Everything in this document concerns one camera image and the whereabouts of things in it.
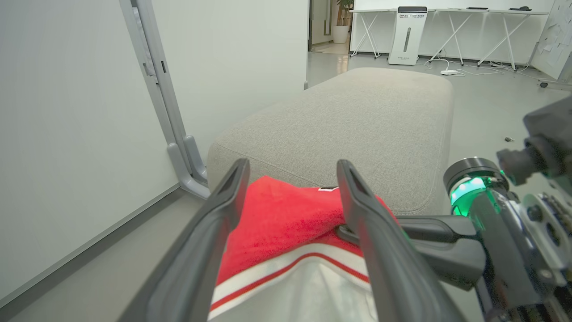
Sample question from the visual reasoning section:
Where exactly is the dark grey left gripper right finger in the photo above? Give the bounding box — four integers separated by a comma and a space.
336, 159, 466, 322

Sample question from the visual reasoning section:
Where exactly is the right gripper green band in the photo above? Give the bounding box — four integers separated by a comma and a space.
336, 157, 572, 322

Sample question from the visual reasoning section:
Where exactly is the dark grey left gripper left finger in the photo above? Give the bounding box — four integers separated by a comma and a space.
118, 158, 251, 322

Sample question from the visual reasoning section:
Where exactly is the red and white garment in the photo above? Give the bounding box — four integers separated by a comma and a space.
209, 175, 398, 322

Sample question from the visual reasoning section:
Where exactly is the grey fabric seat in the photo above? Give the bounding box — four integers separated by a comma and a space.
207, 67, 455, 215

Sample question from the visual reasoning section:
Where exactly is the white air purifier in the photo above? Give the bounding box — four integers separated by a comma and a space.
388, 6, 428, 66

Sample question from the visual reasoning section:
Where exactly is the white trestle table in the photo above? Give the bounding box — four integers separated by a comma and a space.
349, 8, 433, 59
429, 8, 549, 72

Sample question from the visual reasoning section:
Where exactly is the whiteboard with paper notes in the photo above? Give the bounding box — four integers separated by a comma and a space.
530, 0, 572, 90

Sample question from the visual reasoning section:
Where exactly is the potted plant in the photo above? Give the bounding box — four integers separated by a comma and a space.
332, 0, 354, 44

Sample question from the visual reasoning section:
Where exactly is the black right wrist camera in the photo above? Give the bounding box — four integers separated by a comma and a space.
496, 95, 572, 187

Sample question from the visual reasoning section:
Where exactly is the grey partition frame post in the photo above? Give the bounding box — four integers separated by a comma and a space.
119, 0, 210, 200

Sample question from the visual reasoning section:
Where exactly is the white floor cable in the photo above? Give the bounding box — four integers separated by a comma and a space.
424, 57, 543, 82

